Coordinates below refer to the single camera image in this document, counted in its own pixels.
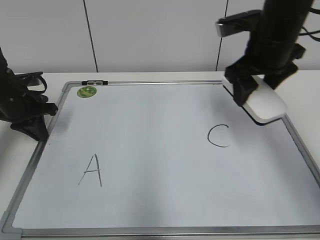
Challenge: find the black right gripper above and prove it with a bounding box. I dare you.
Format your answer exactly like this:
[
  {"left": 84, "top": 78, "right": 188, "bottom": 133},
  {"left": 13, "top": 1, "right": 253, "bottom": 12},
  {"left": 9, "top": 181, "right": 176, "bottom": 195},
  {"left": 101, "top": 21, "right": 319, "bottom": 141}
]
[{"left": 224, "top": 39, "right": 306, "bottom": 107}]

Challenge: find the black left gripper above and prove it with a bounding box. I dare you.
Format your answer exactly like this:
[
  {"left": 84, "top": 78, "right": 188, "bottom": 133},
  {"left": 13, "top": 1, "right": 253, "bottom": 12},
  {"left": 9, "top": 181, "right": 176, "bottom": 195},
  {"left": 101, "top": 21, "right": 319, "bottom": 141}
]
[{"left": 0, "top": 53, "right": 58, "bottom": 142}]

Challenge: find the white whiteboard eraser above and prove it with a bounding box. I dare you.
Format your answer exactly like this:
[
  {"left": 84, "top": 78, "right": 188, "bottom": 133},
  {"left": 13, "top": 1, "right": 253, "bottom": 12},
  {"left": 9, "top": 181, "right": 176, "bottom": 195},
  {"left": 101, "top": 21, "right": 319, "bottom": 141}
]
[{"left": 221, "top": 74, "right": 287, "bottom": 126}]

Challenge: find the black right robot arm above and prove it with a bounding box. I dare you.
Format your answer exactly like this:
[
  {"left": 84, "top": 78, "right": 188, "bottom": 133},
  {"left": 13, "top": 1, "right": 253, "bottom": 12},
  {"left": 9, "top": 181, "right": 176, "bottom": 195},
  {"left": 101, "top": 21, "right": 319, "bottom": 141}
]
[{"left": 218, "top": 0, "right": 313, "bottom": 106}]

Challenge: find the green round magnet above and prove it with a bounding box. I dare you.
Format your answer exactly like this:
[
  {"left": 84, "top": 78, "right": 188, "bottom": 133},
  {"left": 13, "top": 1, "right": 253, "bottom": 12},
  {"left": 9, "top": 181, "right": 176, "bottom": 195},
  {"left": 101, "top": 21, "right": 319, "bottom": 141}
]
[{"left": 77, "top": 86, "right": 97, "bottom": 98}]

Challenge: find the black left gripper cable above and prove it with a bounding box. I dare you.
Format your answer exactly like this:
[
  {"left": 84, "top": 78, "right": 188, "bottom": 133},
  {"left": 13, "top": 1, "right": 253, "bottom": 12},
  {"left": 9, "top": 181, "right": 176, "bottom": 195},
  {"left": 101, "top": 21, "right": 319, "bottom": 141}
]
[{"left": 14, "top": 71, "right": 48, "bottom": 96}]

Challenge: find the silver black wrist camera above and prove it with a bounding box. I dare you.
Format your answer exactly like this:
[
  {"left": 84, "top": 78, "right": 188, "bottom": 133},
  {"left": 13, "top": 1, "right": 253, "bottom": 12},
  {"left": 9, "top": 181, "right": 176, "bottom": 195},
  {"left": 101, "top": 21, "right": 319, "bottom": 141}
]
[{"left": 215, "top": 9, "right": 262, "bottom": 38}]

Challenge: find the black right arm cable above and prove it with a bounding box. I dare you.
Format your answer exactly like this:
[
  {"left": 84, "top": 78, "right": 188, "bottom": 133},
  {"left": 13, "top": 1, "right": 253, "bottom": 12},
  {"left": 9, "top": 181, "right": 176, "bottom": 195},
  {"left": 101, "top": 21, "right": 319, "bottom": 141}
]
[{"left": 298, "top": 4, "right": 320, "bottom": 42}]

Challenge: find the white whiteboard with grey frame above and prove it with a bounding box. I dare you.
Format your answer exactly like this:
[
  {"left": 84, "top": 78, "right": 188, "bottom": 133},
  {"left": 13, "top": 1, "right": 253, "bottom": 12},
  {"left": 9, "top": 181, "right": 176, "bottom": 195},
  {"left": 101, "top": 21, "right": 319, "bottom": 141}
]
[{"left": 0, "top": 80, "right": 320, "bottom": 240}]

